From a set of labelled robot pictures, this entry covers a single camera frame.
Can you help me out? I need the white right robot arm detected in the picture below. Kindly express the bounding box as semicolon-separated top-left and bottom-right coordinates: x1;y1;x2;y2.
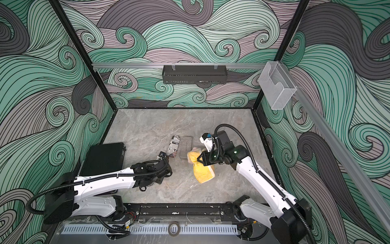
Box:
197;131;312;244

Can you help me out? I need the yellow pink microfiber cloth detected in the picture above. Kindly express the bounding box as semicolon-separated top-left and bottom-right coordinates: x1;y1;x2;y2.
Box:
187;147;215;184

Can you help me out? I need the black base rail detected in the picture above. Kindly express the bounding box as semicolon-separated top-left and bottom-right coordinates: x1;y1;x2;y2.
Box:
121;202;301;223

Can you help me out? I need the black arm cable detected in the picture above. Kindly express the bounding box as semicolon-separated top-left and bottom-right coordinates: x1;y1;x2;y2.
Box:
25;157;170;215
213;123;317;244

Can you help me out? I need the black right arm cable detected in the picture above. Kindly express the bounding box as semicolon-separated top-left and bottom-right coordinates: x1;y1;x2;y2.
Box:
213;123;317;244

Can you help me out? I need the aluminium rail wall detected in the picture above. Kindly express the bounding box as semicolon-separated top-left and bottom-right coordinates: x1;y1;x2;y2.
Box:
92;62;266;70
279;62;390;233

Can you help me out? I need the aluminium rail right wall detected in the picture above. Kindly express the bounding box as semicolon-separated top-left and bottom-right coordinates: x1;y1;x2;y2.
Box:
279;62;390;233

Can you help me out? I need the aluminium rail back wall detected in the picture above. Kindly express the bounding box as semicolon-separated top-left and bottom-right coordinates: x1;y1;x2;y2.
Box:
92;62;266;70

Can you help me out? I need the black tape roll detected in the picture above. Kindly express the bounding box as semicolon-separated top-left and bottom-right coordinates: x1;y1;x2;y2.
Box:
167;222;181;237

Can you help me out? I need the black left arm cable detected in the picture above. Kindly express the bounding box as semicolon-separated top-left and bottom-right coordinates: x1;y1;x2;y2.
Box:
25;157;170;215

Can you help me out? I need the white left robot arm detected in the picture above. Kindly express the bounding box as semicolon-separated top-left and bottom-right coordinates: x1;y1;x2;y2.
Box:
43;157;172;224

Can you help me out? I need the black corner frame post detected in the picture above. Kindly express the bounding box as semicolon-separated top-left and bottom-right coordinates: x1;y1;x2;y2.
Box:
253;1;309;111
48;0;118;112

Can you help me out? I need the white perforated cable duct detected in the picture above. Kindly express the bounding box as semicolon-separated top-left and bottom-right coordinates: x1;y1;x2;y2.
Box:
61;224;238;235

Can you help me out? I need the black flat box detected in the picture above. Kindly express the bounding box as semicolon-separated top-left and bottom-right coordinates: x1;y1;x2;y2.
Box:
78;142;126;176

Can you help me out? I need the clear acrylic wall holder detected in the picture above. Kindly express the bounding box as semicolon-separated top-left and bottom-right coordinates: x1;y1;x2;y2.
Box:
258;61;297;110

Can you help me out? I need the black wall tray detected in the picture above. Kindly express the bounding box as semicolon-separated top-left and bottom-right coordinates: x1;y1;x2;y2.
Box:
162;65;228;84

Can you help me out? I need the black corner frame post left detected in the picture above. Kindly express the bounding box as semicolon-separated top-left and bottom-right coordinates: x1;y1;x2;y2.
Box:
48;0;118;112

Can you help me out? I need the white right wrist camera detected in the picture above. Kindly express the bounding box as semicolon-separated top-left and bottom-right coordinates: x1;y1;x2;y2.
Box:
200;133;214;152

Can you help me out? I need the black corner frame post right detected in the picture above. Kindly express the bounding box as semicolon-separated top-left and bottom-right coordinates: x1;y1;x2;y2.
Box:
253;1;309;111

